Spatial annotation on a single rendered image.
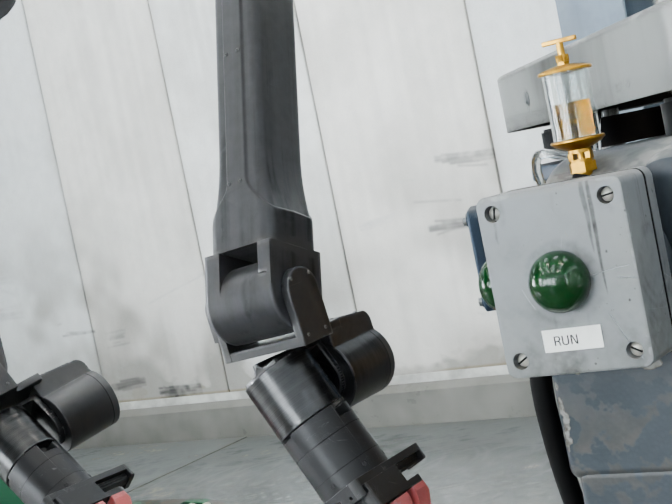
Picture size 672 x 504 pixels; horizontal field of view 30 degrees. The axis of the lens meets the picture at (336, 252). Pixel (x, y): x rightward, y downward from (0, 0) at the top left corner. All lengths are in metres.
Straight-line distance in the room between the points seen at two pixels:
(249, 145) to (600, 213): 0.41
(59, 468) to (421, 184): 5.55
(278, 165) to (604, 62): 0.26
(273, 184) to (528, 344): 0.37
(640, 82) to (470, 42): 5.62
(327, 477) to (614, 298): 0.37
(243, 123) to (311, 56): 5.94
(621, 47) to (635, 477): 0.29
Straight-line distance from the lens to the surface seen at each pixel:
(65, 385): 1.19
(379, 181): 6.71
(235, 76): 0.97
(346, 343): 0.97
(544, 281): 0.59
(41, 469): 1.13
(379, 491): 0.89
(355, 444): 0.91
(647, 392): 0.65
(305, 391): 0.92
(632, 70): 0.81
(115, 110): 7.78
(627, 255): 0.59
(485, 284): 0.63
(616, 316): 0.60
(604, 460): 0.67
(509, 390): 6.53
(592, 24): 5.68
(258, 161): 0.94
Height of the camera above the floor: 1.35
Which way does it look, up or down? 3 degrees down
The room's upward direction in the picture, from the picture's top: 11 degrees counter-clockwise
